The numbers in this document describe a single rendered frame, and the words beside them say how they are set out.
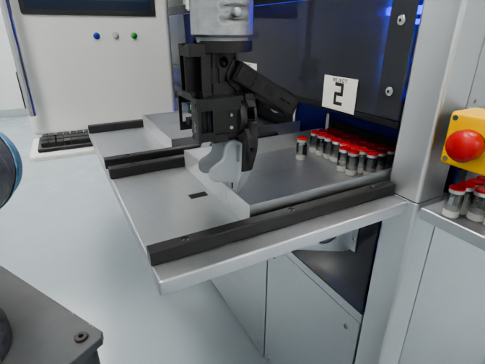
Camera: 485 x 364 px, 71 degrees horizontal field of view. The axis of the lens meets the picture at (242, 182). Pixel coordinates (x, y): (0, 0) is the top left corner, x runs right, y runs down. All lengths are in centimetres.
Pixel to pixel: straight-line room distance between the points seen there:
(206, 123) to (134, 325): 128
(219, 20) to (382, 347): 64
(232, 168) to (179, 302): 125
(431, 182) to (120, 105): 105
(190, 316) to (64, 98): 99
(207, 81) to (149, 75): 92
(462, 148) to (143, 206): 44
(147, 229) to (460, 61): 47
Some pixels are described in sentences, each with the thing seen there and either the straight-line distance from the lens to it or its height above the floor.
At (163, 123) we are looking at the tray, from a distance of 101.
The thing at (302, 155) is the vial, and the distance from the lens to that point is 71.
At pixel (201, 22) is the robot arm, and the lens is 42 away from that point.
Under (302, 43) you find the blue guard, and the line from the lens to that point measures 75.
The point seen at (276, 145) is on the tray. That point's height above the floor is 89.
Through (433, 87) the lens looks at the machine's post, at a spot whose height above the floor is 105.
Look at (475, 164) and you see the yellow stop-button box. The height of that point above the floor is 97.
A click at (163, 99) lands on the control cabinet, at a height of 89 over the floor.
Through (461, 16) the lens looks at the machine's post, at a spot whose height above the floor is 114.
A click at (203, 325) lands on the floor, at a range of 156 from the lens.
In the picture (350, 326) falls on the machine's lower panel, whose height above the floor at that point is 55.
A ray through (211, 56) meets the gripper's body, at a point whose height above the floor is 110.
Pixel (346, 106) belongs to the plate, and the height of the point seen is 100.
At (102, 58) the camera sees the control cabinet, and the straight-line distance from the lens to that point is 131.
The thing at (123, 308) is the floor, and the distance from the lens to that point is 170.
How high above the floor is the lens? 113
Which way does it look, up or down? 24 degrees down
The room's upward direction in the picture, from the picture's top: straight up
